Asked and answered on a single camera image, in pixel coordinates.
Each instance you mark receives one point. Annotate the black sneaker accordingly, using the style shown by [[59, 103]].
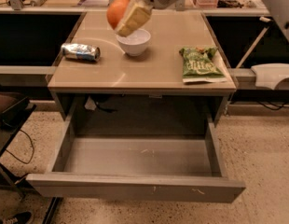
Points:
[[20, 218]]

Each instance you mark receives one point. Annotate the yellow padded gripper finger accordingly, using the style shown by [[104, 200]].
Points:
[[136, 15]]

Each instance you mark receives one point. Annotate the grey cabinet with tan top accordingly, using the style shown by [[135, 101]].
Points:
[[144, 94]]

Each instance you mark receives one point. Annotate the crushed silver soda can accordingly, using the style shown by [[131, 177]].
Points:
[[80, 52]]

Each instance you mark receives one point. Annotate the white bowl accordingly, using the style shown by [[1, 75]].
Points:
[[136, 43]]

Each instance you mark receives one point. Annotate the orange fruit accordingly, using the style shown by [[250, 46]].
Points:
[[116, 11]]

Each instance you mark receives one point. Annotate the green chip bag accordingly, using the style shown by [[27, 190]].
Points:
[[198, 65]]

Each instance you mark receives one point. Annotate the stick with white tip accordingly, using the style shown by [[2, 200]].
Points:
[[267, 22]]

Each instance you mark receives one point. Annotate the black chair at left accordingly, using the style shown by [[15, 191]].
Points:
[[15, 109]]

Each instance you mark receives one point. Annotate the open grey top drawer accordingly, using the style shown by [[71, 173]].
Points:
[[139, 148]]

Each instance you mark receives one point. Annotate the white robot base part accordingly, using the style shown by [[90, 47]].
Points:
[[269, 75]]

